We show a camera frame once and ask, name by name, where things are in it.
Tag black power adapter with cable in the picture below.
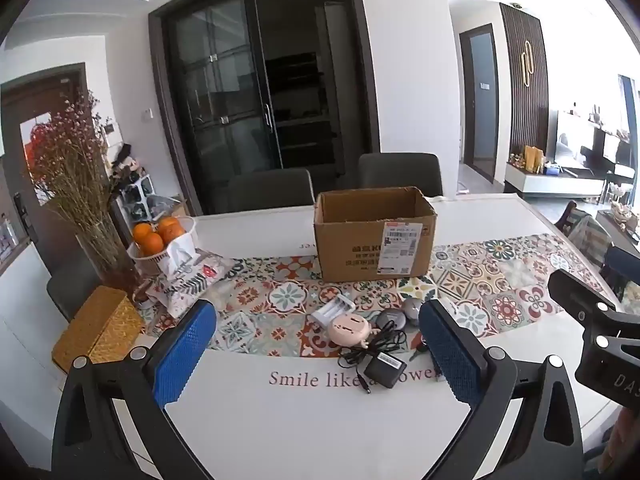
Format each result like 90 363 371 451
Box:
339 327 409 395

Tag pink round device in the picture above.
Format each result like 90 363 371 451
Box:
327 312 373 348

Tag floral fabric tissue cover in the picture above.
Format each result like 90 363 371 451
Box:
145 252 243 318

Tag dark framed interior door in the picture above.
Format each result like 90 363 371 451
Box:
459 27 501 183

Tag dark grey round device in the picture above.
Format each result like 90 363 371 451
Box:
376 307 408 333

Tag red door poster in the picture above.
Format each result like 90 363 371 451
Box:
20 115 57 206

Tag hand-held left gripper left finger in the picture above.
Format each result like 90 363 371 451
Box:
51 299 218 480

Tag plush toys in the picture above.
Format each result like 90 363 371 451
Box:
110 142 146 181

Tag grey dining chair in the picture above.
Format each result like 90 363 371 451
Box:
46 255 101 321
227 169 315 213
357 152 444 198

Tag yellow woven box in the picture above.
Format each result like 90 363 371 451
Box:
51 285 146 373

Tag dark glass sliding door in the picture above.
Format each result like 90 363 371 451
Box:
149 0 382 216

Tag glass vase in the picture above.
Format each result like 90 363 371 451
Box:
75 215 143 301

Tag white tissue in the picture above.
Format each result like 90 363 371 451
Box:
160 232 197 278

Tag white plastic basket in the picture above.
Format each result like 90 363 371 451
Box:
127 216 197 276

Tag white tv cabinet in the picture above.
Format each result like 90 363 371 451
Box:
504 162 608 200

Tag chair with patterned cloth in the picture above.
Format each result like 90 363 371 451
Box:
562 200 610 261

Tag patterned table runner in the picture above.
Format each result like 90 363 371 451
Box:
137 232 608 358

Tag blue chair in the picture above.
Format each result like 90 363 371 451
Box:
602 245 640 301

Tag white shoe rack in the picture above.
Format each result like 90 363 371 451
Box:
117 172 153 211

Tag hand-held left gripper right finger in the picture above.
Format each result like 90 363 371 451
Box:
417 299 583 480

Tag brown cardboard box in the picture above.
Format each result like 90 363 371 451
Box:
313 186 438 283

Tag dried flower bouquet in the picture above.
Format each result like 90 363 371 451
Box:
30 90 136 281

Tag person's right forearm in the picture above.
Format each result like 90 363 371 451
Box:
597 405 640 480

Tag dark wooden slat panel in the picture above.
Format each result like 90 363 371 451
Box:
500 2 551 181

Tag white battery charger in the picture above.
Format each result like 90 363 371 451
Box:
311 296 357 330

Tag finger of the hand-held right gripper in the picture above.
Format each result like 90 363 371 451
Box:
547 269 640 356

